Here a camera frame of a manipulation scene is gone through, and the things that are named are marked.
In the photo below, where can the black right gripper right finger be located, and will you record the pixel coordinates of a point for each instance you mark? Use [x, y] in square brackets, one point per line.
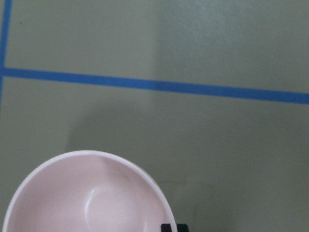
[182, 228]

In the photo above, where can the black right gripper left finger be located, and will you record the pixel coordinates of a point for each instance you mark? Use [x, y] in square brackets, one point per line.
[166, 228]

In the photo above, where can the pink bowl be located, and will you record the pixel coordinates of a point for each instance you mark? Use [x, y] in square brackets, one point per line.
[88, 191]

